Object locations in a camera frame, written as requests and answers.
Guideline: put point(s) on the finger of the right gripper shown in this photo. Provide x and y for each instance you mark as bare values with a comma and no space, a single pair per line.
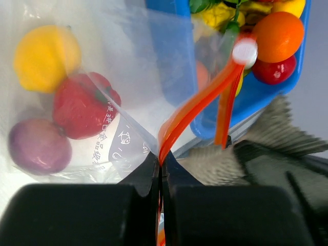
304,178

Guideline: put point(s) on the clear zip top bag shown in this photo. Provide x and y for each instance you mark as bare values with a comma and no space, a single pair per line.
149,58

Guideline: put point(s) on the red toy bell pepper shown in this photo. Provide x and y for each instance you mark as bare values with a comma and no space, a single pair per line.
80,108

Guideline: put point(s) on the orange toy tomato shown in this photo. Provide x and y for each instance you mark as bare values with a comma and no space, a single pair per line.
202,75

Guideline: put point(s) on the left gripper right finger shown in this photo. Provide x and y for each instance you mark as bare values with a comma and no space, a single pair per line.
211,215

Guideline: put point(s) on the purple toy onion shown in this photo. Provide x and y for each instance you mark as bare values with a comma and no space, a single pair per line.
39,147

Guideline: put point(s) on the yellow toy bell pepper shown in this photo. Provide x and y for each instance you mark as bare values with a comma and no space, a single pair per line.
294,7

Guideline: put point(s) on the blue plastic bin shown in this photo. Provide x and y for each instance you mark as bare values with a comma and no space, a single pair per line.
254,94

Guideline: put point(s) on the yellow toy lemon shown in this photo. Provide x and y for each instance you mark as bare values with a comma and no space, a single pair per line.
45,56

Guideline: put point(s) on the grey toy fish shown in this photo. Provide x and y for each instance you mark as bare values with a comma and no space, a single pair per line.
273,130

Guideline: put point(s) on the red toy tomato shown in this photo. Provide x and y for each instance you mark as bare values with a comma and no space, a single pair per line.
274,73

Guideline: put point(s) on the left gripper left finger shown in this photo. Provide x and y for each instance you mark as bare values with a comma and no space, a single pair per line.
86,214

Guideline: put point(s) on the orange toy fruit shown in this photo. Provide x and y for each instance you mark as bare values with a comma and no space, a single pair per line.
278,35

